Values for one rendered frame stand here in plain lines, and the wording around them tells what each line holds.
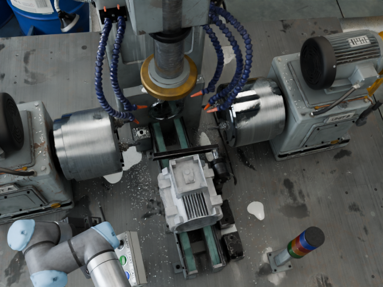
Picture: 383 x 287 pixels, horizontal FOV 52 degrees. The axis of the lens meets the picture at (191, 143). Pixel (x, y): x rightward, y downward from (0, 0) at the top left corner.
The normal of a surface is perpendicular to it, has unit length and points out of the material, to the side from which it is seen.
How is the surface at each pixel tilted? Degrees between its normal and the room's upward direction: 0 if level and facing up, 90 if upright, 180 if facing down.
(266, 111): 32
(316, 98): 0
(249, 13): 0
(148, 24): 90
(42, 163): 0
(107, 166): 73
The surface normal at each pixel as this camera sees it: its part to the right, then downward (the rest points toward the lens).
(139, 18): 0.25, 0.87
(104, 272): -0.11, -0.54
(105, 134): 0.12, -0.17
